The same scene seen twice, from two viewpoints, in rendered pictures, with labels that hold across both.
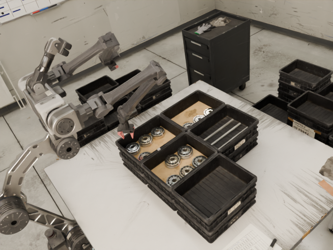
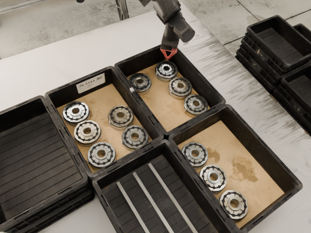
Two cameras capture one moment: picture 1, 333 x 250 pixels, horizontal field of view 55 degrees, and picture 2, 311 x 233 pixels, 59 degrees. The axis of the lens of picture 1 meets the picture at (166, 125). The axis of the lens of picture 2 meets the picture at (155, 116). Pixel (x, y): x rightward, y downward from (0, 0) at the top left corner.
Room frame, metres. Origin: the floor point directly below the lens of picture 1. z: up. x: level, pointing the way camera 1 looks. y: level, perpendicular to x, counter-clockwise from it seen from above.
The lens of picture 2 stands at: (1.54, -0.58, 1.81)
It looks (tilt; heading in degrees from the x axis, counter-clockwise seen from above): 58 degrees down; 83
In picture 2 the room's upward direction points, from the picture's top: 8 degrees clockwise
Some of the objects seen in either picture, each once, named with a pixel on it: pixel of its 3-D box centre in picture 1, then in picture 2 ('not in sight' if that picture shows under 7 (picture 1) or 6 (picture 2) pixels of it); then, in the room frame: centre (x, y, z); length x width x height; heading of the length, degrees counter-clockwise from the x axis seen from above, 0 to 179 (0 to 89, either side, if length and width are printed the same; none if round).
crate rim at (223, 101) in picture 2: (149, 137); (168, 84); (1.66, 0.13, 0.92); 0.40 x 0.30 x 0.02; 123
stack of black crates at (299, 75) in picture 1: (303, 90); not in sight; (2.55, -1.41, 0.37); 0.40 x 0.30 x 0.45; 30
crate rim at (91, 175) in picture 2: (179, 158); (102, 116); (1.41, -0.03, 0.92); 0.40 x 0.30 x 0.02; 123
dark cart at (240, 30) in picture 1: (217, 61); not in sight; (3.32, -0.74, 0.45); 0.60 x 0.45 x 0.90; 120
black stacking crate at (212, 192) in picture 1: (214, 190); (27, 160); (1.16, -0.20, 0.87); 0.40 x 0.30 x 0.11; 123
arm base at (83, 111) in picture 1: (82, 112); not in sight; (1.34, 0.40, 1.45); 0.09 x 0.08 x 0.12; 30
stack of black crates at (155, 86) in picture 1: (151, 101); not in sight; (2.89, 0.11, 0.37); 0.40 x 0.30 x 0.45; 120
